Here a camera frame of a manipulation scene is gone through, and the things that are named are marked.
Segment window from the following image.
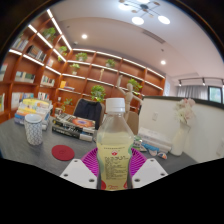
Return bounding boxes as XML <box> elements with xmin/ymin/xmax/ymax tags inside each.
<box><xmin>208</xmin><ymin>85</ymin><xmax>224</xmax><ymax>104</ymax></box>

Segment black office chair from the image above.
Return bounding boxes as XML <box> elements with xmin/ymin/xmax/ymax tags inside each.
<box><xmin>72</xmin><ymin>98</ymin><xmax>105</xmax><ymax>130</ymax></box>

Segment flat round red coaster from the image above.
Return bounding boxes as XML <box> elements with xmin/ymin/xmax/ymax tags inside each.
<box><xmin>51</xmin><ymin>144</ymin><xmax>76</xmax><ymax>162</ymax></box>

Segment dark book stack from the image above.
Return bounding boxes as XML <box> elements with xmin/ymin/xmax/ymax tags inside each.
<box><xmin>51</xmin><ymin>113</ymin><xmax>97</xmax><ymax>143</ymax></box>

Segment white vase with flowers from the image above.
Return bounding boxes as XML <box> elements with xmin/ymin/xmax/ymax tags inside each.
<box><xmin>170</xmin><ymin>97</ymin><xmax>197</xmax><ymax>157</ymax></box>

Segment ceiling air vent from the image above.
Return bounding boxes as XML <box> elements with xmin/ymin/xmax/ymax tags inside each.
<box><xmin>143</xmin><ymin>30</ymin><xmax>166</xmax><ymax>45</ymax></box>

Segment clear bottle with white cap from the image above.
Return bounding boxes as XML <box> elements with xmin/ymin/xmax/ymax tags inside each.
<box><xmin>95</xmin><ymin>97</ymin><xmax>135</xmax><ymax>192</ymax></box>

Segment grey window curtain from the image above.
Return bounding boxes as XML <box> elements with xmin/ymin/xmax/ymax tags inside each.
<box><xmin>176</xmin><ymin>84</ymin><xmax>210</xmax><ymax>101</ymax></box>

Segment wooden wall shelf unit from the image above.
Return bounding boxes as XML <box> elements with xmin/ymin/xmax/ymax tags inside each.
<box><xmin>0</xmin><ymin>8</ymin><xmax>167</xmax><ymax>124</ymax></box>

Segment white patterned mug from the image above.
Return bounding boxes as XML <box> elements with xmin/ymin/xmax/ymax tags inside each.
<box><xmin>23</xmin><ymin>113</ymin><xmax>44</xmax><ymax>147</ymax></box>

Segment branching ceiling lamp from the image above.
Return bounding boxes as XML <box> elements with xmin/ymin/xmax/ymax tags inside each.
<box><xmin>118</xmin><ymin>0</ymin><xmax>172</xmax><ymax>26</ymax></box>

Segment colourful book stack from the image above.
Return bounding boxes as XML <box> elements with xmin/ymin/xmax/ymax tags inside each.
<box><xmin>13</xmin><ymin>98</ymin><xmax>54</xmax><ymax>131</ymax></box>

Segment green and white box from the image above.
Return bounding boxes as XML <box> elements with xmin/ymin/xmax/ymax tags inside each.
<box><xmin>133</xmin><ymin>134</ymin><xmax>144</xmax><ymax>152</ymax></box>

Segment tan chair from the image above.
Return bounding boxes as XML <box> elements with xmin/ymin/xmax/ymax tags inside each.
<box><xmin>125</xmin><ymin>110</ymin><xmax>140</xmax><ymax>136</ymax></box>

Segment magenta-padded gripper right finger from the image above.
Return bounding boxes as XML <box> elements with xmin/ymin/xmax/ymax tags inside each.
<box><xmin>131</xmin><ymin>147</ymin><xmax>169</xmax><ymax>190</ymax></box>

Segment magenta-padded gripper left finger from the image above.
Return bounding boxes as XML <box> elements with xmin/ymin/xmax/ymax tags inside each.
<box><xmin>59</xmin><ymin>147</ymin><xmax>100</xmax><ymax>190</ymax></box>

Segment white book stack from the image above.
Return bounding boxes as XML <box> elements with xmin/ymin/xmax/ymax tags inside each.
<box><xmin>137</xmin><ymin>126</ymin><xmax>173</xmax><ymax>153</ymax></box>

